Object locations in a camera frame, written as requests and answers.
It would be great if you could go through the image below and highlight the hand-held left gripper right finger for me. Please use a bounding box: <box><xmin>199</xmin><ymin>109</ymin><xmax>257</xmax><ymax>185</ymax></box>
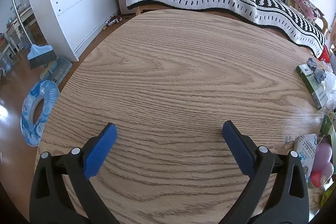
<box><xmin>222</xmin><ymin>120</ymin><xmax>310</xmax><ymax>224</ymax></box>

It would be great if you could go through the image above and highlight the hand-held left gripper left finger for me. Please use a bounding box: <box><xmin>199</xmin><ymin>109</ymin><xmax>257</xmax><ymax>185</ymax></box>
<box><xmin>29</xmin><ymin>123</ymin><xmax>118</xmax><ymax>224</ymax></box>

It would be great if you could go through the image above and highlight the white blue printed plastic wrapper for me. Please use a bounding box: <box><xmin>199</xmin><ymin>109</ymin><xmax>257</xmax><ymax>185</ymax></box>
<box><xmin>293</xmin><ymin>134</ymin><xmax>319</xmax><ymax>180</ymax></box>

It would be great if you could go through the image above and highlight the pink heart toy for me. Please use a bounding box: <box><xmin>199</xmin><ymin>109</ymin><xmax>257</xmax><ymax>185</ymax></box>
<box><xmin>309</xmin><ymin>143</ymin><xmax>334</xmax><ymax>189</ymax></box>

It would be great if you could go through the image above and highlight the blue dustpan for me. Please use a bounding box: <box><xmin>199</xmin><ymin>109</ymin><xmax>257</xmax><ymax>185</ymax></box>
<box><xmin>41</xmin><ymin>57</ymin><xmax>73</xmax><ymax>85</ymax></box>

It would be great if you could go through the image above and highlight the green carton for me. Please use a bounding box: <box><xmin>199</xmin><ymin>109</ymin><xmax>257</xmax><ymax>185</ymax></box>
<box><xmin>296</xmin><ymin>64</ymin><xmax>328</xmax><ymax>110</ymax></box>

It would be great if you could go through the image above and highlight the blue broom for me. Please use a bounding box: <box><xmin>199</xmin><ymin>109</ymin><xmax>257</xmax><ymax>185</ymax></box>
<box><xmin>7</xmin><ymin>0</ymin><xmax>57</xmax><ymax>69</ymax></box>

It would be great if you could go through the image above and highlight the white dresser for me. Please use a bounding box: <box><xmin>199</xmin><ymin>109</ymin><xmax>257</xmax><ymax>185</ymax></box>
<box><xmin>24</xmin><ymin>0</ymin><xmax>121</xmax><ymax>62</ymax></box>

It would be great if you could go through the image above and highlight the pink doll cushion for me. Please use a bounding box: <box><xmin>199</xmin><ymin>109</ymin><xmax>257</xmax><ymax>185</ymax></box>
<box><xmin>289</xmin><ymin>0</ymin><xmax>324</xmax><ymax>21</ymax></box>

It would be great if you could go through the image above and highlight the blue inflatable swim ring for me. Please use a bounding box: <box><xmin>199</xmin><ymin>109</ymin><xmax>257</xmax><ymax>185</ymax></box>
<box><xmin>20</xmin><ymin>80</ymin><xmax>60</xmax><ymax>147</ymax></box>

